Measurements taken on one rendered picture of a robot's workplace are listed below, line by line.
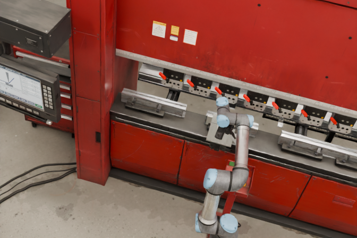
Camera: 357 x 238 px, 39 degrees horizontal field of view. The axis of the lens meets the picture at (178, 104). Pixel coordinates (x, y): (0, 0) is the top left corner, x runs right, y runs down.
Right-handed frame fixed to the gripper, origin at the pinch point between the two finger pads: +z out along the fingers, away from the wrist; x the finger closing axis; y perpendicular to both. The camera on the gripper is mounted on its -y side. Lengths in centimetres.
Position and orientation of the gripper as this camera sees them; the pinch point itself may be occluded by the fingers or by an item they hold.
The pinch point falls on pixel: (227, 142)
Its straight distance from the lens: 331.6
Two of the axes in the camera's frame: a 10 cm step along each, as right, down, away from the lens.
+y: 5.8, -6.1, 5.3
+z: 2.0, 7.4, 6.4
